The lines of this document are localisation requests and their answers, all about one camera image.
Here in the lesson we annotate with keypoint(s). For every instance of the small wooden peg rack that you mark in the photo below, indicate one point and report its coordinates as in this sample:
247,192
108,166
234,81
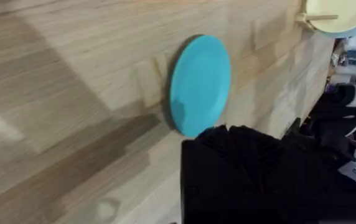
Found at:
308,19

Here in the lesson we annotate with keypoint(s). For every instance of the cream plate with blue rim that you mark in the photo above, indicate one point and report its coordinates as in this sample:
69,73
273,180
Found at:
341,12

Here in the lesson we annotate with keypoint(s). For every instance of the blue round plate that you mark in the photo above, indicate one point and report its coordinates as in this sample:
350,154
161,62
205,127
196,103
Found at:
200,85

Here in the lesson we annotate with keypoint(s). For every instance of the heap of small items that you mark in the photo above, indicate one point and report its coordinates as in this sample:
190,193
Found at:
353,57

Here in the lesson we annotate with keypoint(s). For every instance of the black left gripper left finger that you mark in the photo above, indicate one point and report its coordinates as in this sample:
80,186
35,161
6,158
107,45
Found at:
210,180

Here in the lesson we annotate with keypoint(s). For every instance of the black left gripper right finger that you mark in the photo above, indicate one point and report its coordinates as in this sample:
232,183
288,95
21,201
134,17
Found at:
266,180

